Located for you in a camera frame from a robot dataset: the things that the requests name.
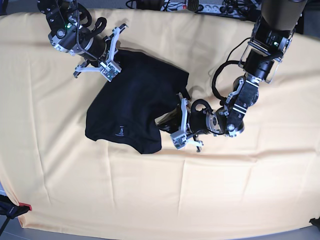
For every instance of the red black table clamp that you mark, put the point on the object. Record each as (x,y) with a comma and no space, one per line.
(10,210)

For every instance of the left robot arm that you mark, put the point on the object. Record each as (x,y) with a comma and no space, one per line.
(270,38)

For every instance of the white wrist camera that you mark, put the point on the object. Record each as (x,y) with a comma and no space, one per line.
(110,70)
(179,139)

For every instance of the dark navy T-shirt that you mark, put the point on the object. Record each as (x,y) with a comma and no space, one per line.
(125,109)

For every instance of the white power strip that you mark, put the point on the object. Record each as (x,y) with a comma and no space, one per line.
(229,8)

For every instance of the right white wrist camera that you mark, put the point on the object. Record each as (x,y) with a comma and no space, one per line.
(110,70)

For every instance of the black corner object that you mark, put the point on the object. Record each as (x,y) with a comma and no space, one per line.
(315,222)

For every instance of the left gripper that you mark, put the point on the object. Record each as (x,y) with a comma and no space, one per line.
(199,119)

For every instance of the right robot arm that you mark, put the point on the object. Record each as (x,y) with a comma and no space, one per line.
(69,23)

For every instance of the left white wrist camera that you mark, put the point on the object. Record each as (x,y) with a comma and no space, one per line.
(179,139)

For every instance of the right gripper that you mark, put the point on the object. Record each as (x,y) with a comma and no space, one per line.
(97,48)

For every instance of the yellow table cloth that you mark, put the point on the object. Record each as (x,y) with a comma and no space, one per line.
(264,181)

